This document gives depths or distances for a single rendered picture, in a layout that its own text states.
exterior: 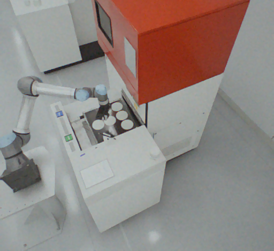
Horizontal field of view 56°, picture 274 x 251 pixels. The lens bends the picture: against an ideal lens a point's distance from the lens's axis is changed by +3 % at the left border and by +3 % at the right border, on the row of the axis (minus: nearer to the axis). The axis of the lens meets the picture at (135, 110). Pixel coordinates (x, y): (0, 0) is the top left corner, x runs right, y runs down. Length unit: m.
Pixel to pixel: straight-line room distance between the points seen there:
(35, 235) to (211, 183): 1.81
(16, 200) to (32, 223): 0.83
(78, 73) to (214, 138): 2.15
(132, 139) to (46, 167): 0.69
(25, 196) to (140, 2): 1.51
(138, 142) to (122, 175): 0.29
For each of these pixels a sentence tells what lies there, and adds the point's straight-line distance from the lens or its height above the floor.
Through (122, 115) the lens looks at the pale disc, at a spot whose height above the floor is 0.90.
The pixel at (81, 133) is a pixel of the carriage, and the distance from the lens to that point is 2.11.
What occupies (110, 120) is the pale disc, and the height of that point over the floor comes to 0.90.
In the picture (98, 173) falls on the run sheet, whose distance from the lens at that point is 1.81.
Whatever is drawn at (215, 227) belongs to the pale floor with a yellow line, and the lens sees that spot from 2.77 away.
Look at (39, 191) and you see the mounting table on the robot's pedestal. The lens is 2.03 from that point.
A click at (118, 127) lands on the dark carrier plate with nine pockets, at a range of 2.07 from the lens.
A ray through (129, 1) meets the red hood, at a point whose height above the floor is 1.82.
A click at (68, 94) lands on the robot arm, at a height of 1.40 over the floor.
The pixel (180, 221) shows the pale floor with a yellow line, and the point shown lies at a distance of 2.72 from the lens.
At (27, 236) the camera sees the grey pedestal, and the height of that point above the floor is 0.01.
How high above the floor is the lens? 2.60
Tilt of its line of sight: 52 degrees down
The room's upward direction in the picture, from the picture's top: 1 degrees counter-clockwise
